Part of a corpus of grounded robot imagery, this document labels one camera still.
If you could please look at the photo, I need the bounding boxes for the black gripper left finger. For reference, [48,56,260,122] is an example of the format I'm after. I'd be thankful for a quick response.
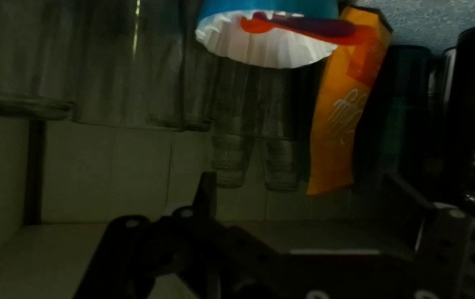
[73,173,279,299]

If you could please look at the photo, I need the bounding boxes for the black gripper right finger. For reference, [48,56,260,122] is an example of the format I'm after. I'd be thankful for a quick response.
[280,175,475,299]

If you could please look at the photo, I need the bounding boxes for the orange snack packet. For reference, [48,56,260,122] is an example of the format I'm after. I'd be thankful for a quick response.
[307,6,393,197]

